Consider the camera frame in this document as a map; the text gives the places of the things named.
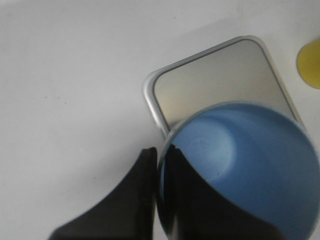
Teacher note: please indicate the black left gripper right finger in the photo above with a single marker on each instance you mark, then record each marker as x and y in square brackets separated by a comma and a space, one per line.
[190, 209]

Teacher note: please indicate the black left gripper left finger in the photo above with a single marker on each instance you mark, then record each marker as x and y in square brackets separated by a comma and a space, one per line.
[126, 213]

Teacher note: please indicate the light blue plastic cup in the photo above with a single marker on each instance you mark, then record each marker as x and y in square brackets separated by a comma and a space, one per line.
[259, 159]

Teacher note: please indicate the yellow squeeze bottle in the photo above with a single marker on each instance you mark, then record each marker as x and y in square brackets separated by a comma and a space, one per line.
[308, 63]

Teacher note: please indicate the silver electronic kitchen scale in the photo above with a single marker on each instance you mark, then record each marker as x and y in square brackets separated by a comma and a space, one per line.
[240, 69]

